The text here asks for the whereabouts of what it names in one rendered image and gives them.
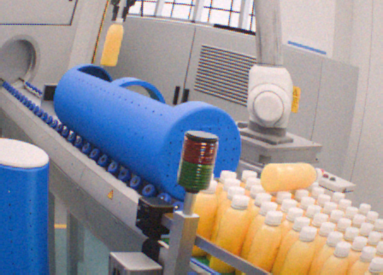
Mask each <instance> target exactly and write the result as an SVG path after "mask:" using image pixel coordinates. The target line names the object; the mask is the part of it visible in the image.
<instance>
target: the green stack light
mask: <svg viewBox="0 0 383 275"><path fill-rule="evenodd" d="M214 166H215V163H214V164H210V165H198V164H193V163H190V162H187V161H184V160H182V159H181V158H180V164H179V168H178V173H177V178H176V184H178V185H180V186H182V187H184V188H187V189H191V190H207V189H208V188H209V185H210V181H211V178H212V176H213V171H214Z"/></svg>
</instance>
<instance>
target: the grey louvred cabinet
mask: <svg viewBox="0 0 383 275"><path fill-rule="evenodd" d="M121 25H122V27H123V31H124V33H123V35H122V40H121V48H120V50H119V55H118V60H117V64H116V66H104V65H103V69H105V71H106V72H107V73H109V75H110V77H112V80H113V81H115V80H117V79H124V78H125V77H130V78H135V79H141V80H143V81H145V82H148V83H150V84H151V85H153V86H155V87H156V88H157V89H158V90H159V91H160V92H161V93H162V95H163V97H164V99H165V100H164V102H165V103H166V104H167V105H169V106H171V107H175V106H177V105H179V104H181V103H183V102H190V101H200V102H206V103H209V104H211V105H214V106H216V107H219V108H221V109H223V110H224V111H226V112H227V113H228V114H230V115H231V117H232V118H233V119H234V121H244V122H249V118H250V114H249V112H248V108H247V100H248V83H249V74H250V73H249V71H250V69H251V68H252V67H254V65H256V36H251V35H246V34H243V33H239V32H234V31H229V30H226V29H220V28H216V27H212V26H202V25H198V24H194V23H189V22H180V21H176V20H164V19H156V18H148V17H138V16H135V17H134V16H131V15H130V16H127V18H126V22H124V21H123V22H122V24H121ZM282 46H283V52H282V54H283V64H284V68H285V69H286V71H287V72H288V73H289V74H290V76H291V79H292V84H293V91H292V93H293V97H292V110H291V112H290V114H289V116H290V118H289V120H288V123H287V126H286V132H289V133H291V134H293V135H295V136H298V137H301V138H305V139H307V140H309V141H311V142H313V143H318V144H320V145H322V148H321V153H316V157H315V158H318V161H320V162H319V163H314V164H310V165H312V166H313V167H314V168H320V169H323V170H325V172H327V173H331V174H332V175H335V176H336V177H338V178H341V176H342V172H343V169H344V165H345V157H346V154H347V149H348V144H349V142H350V134H351V126H352V120H353V116H354V110H355V104H356V94H357V92H356V90H357V84H358V82H357V81H358V75H359V67H355V66H353V65H351V64H349V63H345V62H342V61H338V60H336V59H333V58H330V57H326V56H321V55H317V54H315V53H313V52H311V51H307V50H301V49H299V48H296V47H292V46H289V45H288V44H282Z"/></svg>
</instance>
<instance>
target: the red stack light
mask: <svg viewBox="0 0 383 275"><path fill-rule="evenodd" d="M218 145H219V144H218V142H217V143H199V142H196V141H192V140H190V139H188V138H186V137H184V140H183V145H182V150H181V155H180V158H181V159H182V160H184V161H187V162H190V163H193V164H198V165H210V164H214V163H215V158H216V155H217V150H218Z"/></svg>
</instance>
